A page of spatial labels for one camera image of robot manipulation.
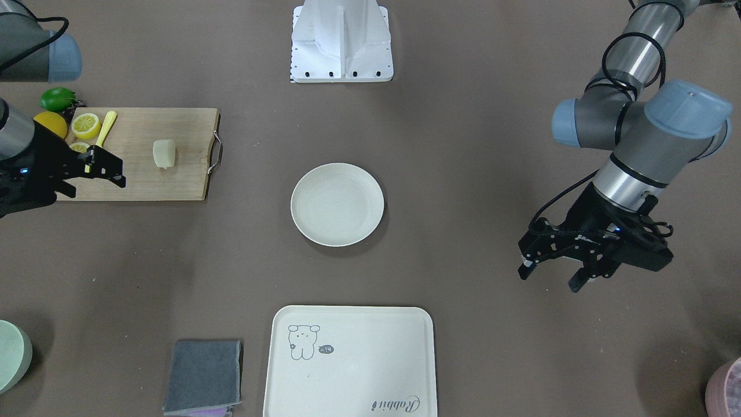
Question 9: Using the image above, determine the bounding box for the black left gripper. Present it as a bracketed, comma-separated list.
[517, 183, 674, 292]

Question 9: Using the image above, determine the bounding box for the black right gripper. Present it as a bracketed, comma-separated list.
[1, 122, 126, 217]

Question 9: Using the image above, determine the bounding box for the cream shallow plate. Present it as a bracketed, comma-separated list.
[289, 163, 386, 247]

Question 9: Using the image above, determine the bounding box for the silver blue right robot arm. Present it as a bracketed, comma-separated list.
[1, 1, 127, 216]

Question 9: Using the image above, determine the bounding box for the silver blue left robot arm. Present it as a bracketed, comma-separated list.
[517, 1, 732, 292]

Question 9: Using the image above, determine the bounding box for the cream rabbit tray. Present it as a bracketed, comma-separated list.
[263, 305, 439, 416]

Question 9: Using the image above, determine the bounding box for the lemon half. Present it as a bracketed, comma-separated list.
[69, 141, 91, 153]
[71, 113, 102, 140]

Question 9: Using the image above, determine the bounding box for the whole yellow lemon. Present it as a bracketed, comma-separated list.
[34, 111, 68, 139]

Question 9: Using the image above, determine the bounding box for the yellow plastic knife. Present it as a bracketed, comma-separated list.
[95, 111, 118, 147]

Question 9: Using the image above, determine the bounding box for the green lime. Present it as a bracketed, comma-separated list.
[39, 87, 77, 113]

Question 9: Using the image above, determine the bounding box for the wooden cutting board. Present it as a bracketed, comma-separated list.
[68, 107, 220, 202]

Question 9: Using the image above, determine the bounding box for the mint green bowl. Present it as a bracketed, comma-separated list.
[1, 320, 32, 394]

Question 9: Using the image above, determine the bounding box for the pink bowl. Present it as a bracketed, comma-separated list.
[705, 358, 740, 416]

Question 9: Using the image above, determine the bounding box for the grey folded cloth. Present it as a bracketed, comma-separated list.
[163, 339, 243, 416]

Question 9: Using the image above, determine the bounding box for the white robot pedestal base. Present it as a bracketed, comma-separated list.
[289, 1, 394, 83]

